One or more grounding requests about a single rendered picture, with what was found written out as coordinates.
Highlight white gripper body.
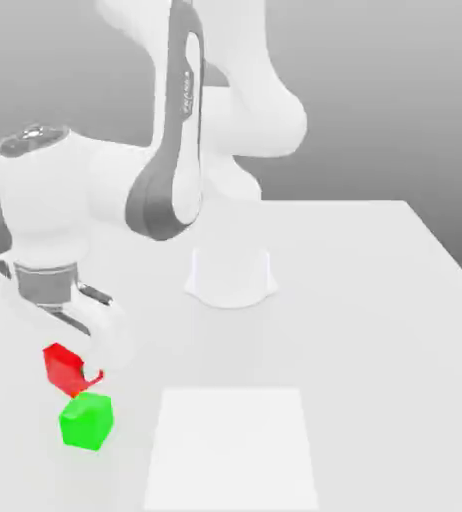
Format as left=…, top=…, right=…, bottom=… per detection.
left=9, top=288, right=135, bottom=372

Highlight small green cube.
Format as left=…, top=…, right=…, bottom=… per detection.
left=57, top=391, right=115, bottom=453

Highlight small red cube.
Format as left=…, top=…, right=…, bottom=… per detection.
left=41, top=342, right=105, bottom=400

